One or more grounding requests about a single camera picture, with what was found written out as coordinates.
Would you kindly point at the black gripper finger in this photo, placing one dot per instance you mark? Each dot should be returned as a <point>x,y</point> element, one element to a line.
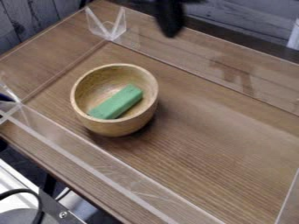
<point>176,19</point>
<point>160,15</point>

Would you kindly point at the green rectangular block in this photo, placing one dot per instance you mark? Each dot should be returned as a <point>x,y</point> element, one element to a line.
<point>119,103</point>

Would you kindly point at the brown wooden bowl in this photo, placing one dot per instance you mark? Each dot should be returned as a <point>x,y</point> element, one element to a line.
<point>97,85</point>

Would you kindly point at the black table leg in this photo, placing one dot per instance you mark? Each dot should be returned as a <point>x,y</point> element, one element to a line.
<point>49,184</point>

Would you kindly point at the white post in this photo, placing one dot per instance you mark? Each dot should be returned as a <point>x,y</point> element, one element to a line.
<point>292,43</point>

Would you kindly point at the clear acrylic front wall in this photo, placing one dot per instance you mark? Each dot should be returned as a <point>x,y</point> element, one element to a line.
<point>104,180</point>

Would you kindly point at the grey metal base plate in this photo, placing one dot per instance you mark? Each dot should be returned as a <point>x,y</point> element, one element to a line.
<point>55,213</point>

